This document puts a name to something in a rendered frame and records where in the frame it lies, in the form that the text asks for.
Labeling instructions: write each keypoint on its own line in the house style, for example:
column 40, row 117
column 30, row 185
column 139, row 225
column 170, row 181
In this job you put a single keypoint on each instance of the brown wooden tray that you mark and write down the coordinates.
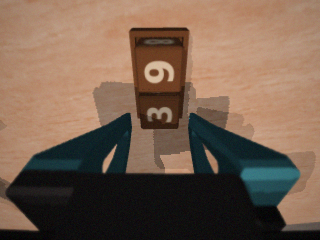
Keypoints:
column 163, row 32

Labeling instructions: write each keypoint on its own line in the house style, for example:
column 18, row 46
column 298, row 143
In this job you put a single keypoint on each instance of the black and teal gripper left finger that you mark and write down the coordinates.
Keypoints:
column 86, row 153

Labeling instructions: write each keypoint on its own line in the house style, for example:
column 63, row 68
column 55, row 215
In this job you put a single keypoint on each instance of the brown wooden number cube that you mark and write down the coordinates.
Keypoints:
column 159, row 64
column 159, row 110

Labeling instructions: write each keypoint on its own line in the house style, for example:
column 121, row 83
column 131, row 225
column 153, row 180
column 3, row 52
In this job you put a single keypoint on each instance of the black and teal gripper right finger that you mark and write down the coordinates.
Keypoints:
column 267, row 174

